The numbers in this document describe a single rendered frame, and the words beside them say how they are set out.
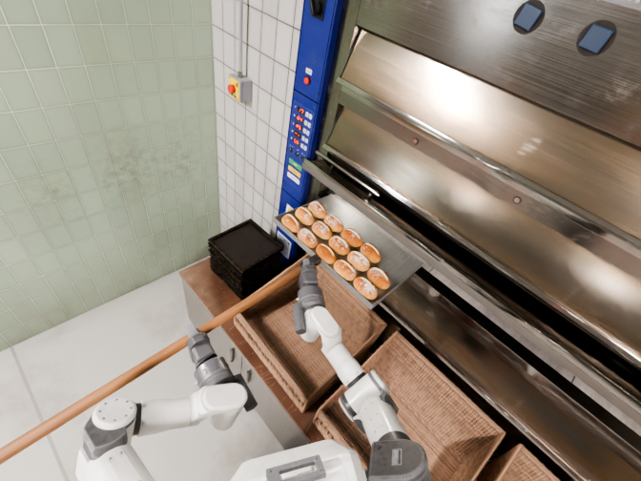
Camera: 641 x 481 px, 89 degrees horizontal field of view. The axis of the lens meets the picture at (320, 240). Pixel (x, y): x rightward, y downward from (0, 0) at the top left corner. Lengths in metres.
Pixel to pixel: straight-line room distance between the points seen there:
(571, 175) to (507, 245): 0.26
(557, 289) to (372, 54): 0.92
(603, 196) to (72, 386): 2.52
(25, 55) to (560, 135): 1.82
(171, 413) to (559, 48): 1.21
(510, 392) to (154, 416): 1.19
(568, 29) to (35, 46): 1.73
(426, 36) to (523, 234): 0.64
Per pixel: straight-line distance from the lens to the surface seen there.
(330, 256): 1.24
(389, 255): 1.39
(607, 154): 1.04
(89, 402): 1.04
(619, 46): 1.00
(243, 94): 1.78
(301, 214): 1.39
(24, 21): 1.78
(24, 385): 2.58
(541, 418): 1.54
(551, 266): 1.15
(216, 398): 0.91
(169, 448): 2.21
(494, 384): 1.51
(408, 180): 1.22
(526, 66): 1.03
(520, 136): 1.05
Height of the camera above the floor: 2.11
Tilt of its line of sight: 44 degrees down
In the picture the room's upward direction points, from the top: 14 degrees clockwise
